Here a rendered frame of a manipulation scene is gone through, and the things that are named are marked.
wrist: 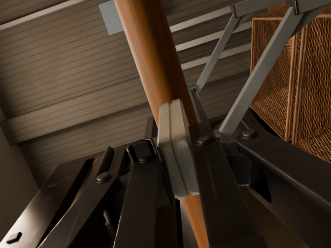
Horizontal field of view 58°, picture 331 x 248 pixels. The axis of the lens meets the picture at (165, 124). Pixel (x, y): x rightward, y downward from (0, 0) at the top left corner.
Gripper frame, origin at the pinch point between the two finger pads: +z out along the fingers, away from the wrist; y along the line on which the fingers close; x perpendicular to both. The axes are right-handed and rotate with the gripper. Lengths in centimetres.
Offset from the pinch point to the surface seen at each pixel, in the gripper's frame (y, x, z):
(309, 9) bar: 25.8, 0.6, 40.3
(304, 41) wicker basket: 44, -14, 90
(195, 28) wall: 32, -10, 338
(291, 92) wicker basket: 39, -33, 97
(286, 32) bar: 21.7, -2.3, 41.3
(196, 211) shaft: -0.8, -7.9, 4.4
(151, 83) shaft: -0.9, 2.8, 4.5
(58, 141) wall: -170, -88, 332
